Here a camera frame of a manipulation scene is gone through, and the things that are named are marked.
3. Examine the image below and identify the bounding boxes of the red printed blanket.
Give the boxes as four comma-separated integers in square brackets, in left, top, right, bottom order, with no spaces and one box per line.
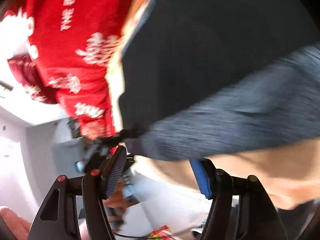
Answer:
[1,0,132,139]

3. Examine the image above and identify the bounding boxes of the cream sofa cushion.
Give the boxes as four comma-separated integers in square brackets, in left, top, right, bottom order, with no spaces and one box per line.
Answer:
[105,0,320,210]

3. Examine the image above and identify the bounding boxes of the black cable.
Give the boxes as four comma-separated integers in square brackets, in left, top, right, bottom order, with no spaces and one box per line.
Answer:
[113,232,151,239]

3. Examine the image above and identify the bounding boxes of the red tasselled pillow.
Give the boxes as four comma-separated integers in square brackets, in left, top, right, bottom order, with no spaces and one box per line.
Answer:
[7,54,58,105]

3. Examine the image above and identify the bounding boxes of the red yellow packet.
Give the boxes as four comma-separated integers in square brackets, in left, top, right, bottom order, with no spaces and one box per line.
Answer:
[148,225,175,240]

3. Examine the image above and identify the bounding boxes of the dark navy pants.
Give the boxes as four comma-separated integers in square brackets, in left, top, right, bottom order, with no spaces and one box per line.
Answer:
[118,0,320,161]

